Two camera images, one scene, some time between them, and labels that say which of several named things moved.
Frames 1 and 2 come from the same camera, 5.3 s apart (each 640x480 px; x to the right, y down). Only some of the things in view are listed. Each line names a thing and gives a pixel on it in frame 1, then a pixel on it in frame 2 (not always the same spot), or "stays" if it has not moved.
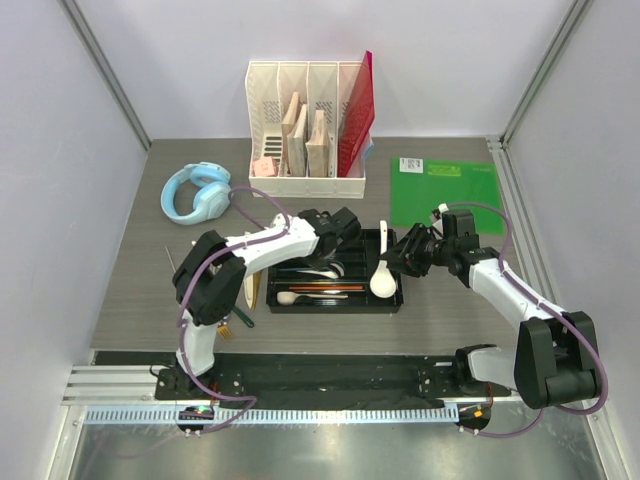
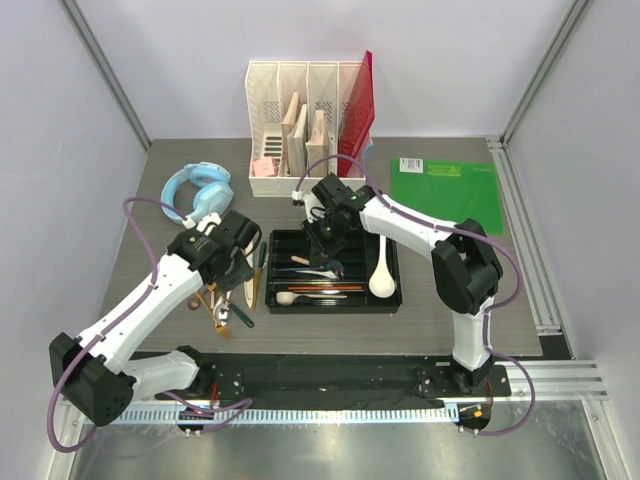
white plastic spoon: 330,274 stays
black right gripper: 405,259 to 319,250
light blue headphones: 212,197 stays
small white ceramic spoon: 287,298 stays
